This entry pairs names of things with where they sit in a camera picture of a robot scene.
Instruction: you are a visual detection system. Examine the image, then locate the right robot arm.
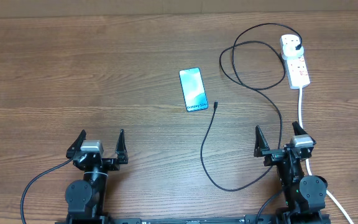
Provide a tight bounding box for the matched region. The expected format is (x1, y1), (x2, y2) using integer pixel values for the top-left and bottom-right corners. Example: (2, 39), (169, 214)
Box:
(254, 121), (331, 223)

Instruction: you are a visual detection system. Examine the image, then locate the white power strip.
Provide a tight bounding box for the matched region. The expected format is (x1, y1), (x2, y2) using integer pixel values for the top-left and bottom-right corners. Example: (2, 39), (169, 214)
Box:
(280, 34), (310, 90)

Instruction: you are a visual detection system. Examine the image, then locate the white USB charger plug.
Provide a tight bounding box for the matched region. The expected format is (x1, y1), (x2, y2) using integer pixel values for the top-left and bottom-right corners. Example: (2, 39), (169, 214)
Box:
(282, 45), (304, 60)

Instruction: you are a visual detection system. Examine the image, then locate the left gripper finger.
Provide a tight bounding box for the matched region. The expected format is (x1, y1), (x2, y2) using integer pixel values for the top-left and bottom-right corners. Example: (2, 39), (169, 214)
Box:
(116, 129), (129, 164)
(66, 129), (86, 159)

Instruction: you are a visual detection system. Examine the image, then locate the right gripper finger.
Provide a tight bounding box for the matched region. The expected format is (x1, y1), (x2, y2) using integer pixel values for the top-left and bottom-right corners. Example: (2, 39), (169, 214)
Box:
(292, 121), (308, 135)
(254, 125), (270, 157)

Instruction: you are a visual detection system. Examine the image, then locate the Samsung Galaxy smartphone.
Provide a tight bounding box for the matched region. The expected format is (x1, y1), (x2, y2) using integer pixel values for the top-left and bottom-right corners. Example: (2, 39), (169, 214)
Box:
(179, 68), (208, 112)

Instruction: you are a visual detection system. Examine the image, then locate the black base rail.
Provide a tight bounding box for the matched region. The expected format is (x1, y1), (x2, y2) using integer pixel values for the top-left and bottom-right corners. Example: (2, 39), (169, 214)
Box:
(55, 215), (331, 224)

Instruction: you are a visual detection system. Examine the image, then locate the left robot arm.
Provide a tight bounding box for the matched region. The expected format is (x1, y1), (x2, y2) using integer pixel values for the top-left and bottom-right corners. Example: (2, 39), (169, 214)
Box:
(65, 129), (129, 223)

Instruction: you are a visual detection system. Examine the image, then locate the white power strip cord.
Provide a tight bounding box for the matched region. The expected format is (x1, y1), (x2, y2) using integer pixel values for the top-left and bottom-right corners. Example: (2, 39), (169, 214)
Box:
(297, 86), (356, 224)

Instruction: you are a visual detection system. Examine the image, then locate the black USB charging cable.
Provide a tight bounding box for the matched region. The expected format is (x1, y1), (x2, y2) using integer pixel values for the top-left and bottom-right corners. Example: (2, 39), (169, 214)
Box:
(200, 22), (303, 192)

